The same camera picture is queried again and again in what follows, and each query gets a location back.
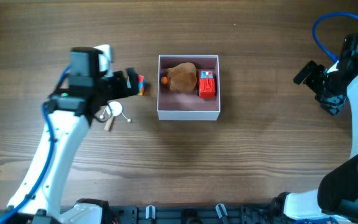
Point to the colourful puzzle cube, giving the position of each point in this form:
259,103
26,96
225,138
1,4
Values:
141,85

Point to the white wooden rattle drum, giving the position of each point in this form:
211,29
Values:
113,110

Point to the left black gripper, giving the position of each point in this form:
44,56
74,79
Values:
120,78

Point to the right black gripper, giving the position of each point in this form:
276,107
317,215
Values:
333,104

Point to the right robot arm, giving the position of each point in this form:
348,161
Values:
336,198

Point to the brown plush toy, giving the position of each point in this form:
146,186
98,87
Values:
181,77

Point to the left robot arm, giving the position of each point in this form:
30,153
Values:
86,85

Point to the pink white open box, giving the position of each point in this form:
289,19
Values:
175,105

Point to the red toy car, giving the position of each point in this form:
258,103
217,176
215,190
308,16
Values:
206,87

